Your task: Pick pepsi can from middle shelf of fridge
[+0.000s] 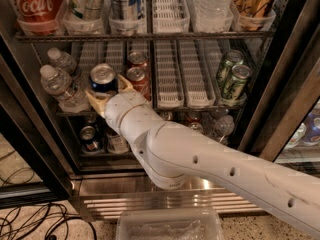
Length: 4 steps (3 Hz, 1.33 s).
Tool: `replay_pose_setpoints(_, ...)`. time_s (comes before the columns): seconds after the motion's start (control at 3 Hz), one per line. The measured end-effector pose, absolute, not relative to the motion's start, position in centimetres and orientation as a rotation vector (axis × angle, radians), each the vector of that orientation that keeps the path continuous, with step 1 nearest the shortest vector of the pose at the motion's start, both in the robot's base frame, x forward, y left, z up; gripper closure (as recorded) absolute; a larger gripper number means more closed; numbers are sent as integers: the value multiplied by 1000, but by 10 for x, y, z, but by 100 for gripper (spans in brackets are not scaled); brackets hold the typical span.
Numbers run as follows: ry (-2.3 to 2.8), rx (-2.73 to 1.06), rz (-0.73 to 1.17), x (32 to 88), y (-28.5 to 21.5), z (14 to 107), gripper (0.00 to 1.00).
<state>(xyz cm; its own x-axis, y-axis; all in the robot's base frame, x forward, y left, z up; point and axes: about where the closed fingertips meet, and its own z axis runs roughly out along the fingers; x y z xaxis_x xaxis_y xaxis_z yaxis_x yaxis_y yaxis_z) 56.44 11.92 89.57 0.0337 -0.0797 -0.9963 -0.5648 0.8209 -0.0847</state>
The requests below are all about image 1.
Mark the rear bottom red can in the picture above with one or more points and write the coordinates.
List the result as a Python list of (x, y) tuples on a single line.
[(192, 117)]

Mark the front green soda can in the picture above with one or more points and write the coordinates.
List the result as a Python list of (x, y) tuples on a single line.
[(236, 82)]

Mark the rear clear water bottle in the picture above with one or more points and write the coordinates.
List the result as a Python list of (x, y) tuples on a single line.
[(64, 61)]

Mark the cans behind right door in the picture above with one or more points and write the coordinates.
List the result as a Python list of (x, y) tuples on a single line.
[(308, 133)]

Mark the green label soda bottle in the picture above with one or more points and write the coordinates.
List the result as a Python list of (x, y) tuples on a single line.
[(87, 10)]

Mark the blue white label bottle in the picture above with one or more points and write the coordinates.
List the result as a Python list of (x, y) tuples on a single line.
[(127, 9)]

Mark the dark bottom shelf bottle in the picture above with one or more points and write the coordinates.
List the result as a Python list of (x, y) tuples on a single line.
[(116, 144)]

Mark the rear red coca-cola can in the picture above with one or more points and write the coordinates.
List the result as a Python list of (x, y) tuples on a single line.
[(138, 59)]

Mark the front clear water bottle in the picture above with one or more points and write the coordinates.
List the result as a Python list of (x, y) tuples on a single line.
[(60, 85)]

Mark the right glass fridge door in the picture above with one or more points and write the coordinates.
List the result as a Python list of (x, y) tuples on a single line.
[(287, 85)]

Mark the green soda can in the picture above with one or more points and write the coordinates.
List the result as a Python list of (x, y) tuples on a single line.
[(236, 82), (228, 60)]

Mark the clear plastic bin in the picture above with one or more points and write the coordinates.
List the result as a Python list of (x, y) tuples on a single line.
[(170, 224)]

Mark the large red coca-cola bottle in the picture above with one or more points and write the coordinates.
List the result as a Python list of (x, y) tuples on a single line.
[(39, 13)]

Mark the bottom shelf water bottle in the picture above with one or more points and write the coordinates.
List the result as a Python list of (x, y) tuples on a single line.
[(222, 128)]

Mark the rear green soda can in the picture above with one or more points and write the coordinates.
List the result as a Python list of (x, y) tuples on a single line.
[(228, 60)]

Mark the red coca-cola can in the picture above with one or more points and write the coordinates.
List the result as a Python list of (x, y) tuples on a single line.
[(196, 126), (139, 79), (138, 59)]

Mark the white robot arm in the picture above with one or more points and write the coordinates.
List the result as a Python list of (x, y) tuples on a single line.
[(170, 152)]

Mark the stainless steel fridge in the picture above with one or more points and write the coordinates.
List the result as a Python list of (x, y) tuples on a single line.
[(105, 185)]

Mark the blue pepsi can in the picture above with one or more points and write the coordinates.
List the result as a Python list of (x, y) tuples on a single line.
[(103, 81)]

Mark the bottom shelf pepsi can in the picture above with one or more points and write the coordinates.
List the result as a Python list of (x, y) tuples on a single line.
[(90, 140)]

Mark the left black fridge door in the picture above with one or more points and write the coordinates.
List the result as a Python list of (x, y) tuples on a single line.
[(31, 174)]

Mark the bottom red coca-cola can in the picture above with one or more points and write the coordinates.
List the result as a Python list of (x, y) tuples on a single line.
[(196, 126)]

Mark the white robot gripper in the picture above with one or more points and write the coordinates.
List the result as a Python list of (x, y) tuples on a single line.
[(124, 105)]

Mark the clear top shelf water bottle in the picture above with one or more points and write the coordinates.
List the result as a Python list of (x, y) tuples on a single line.
[(212, 0)]

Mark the golden tea bottle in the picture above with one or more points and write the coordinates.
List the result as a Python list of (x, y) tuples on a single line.
[(252, 15)]

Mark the front red coca-cola can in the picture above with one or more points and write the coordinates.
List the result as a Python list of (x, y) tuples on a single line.
[(139, 79)]

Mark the rear bottom orange can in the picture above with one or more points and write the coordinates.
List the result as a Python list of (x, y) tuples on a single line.
[(167, 115)]

